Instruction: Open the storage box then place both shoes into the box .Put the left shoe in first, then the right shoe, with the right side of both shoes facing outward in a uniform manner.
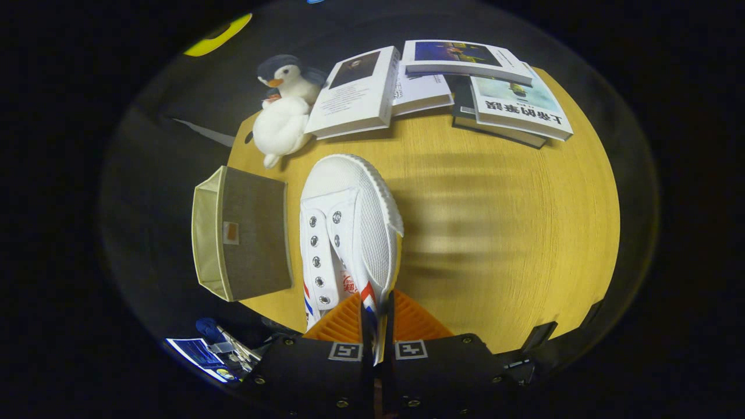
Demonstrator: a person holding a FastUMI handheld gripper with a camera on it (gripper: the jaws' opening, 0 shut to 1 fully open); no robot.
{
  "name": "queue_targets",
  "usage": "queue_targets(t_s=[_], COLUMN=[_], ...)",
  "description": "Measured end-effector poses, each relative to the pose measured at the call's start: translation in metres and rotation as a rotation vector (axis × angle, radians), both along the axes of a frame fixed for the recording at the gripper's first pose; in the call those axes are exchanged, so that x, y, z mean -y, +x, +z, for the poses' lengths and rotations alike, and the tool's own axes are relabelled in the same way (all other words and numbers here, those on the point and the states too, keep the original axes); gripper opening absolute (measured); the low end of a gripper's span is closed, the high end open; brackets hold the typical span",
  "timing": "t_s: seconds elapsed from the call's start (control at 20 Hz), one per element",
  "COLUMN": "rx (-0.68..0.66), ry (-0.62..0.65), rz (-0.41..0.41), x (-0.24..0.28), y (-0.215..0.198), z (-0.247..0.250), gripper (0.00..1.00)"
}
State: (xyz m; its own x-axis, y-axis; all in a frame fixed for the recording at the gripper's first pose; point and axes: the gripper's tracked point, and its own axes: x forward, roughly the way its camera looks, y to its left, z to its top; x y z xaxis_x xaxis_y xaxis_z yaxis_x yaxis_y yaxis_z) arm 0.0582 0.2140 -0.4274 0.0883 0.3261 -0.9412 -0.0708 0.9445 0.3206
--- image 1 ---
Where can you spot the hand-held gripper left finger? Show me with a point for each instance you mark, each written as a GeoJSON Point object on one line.
{"type": "Point", "coordinates": [314, 372]}

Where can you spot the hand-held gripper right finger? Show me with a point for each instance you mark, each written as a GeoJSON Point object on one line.
{"type": "Point", "coordinates": [448, 372]}

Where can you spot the white canvas shoe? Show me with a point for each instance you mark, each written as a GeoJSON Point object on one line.
{"type": "Point", "coordinates": [361, 233]}

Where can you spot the beige fabric storage box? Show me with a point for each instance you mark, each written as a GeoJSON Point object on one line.
{"type": "Point", "coordinates": [256, 233]}

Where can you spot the blue cloth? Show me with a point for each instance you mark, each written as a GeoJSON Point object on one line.
{"type": "Point", "coordinates": [208, 329]}

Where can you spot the computer monitor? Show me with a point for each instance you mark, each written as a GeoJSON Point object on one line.
{"type": "Point", "coordinates": [198, 355]}

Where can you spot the white duck plush toy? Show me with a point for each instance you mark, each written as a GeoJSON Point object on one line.
{"type": "Point", "coordinates": [282, 131]}

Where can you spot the dark hardcover book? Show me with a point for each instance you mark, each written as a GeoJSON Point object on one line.
{"type": "Point", "coordinates": [465, 110]}

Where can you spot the book with teal cover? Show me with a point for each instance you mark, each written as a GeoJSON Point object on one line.
{"type": "Point", "coordinates": [518, 107]}

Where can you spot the white book with portrait cover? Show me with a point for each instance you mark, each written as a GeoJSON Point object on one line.
{"type": "Point", "coordinates": [355, 99]}

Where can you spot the plain white book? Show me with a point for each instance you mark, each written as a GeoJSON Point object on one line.
{"type": "Point", "coordinates": [422, 93]}

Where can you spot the penguin plush toy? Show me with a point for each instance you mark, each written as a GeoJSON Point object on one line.
{"type": "Point", "coordinates": [291, 78]}

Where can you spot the book with blue picture cover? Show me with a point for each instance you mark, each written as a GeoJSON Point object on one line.
{"type": "Point", "coordinates": [460, 58]}

